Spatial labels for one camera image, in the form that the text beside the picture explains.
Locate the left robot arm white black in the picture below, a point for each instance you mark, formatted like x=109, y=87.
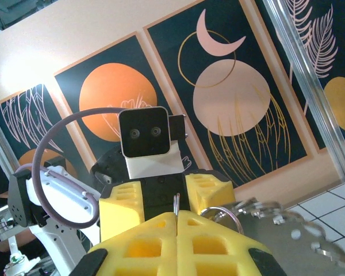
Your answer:
x=60, y=198

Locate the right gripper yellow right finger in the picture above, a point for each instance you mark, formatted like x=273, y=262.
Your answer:
x=212, y=258

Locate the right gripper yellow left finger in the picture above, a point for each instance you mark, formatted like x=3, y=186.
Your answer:
x=149, y=258

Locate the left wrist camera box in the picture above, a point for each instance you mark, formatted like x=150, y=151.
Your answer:
x=145, y=132

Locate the aluminium frame post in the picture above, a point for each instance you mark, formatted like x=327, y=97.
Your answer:
x=313, y=86

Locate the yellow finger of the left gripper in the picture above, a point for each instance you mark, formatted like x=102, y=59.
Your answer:
x=212, y=195
x=120, y=212

